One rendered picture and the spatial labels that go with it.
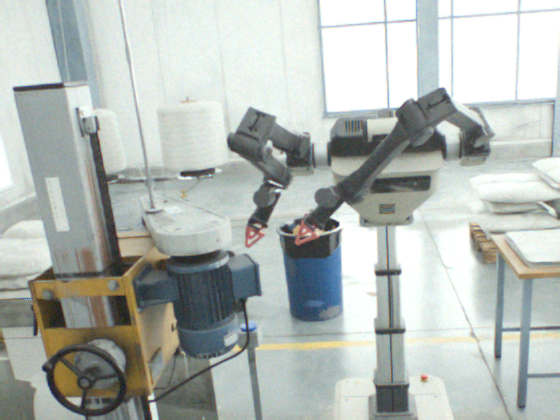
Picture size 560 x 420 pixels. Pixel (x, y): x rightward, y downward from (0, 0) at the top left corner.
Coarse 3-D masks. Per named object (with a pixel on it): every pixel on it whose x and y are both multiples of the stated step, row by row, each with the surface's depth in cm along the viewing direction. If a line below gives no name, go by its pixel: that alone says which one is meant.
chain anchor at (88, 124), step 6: (78, 108) 122; (84, 108) 124; (78, 114) 122; (84, 114) 124; (90, 114) 127; (78, 120) 123; (84, 120) 124; (90, 120) 124; (96, 120) 126; (84, 126) 124; (90, 126) 124; (96, 126) 127; (84, 132) 124; (90, 132) 124
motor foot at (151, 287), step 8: (144, 272) 140; (152, 272) 143; (160, 272) 143; (136, 280) 135; (144, 280) 138; (152, 280) 138; (160, 280) 137; (168, 280) 138; (136, 288) 135; (144, 288) 139; (152, 288) 139; (160, 288) 139; (168, 288) 139; (176, 288) 139; (136, 296) 136; (144, 296) 139; (152, 296) 140; (160, 296) 140; (168, 296) 140; (176, 296) 139; (144, 304) 138; (152, 304) 138
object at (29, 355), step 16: (16, 336) 189; (32, 336) 189; (16, 352) 191; (32, 352) 190; (16, 368) 193; (32, 368) 193; (32, 384) 192; (48, 400) 190; (80, 400) 187; (48, 416) 191; (64, 416) 191; (80, 416) 189
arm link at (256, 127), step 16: (256, 112) 151; (240, 128) 150; (256, 128) 150; (272, 128) 152; (288, 128) 187; (240, 144) 149; (256, 144) 149; (272, 144) 187; (288, 144) 178; (304, 144) 185; (256, 160) 151
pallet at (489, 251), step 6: (474, 222) 566; (474, 228) 547; (480, 228) 546; (474, 234) 544; (480, 234) 529; (480, 240) 513; (486, 240) 512; (480, 246) 528; (486, 246) 496; (492, 246) 495; (486, 252) 495; (492, 252) 494; (486, 258) 497; (492, 258) 496
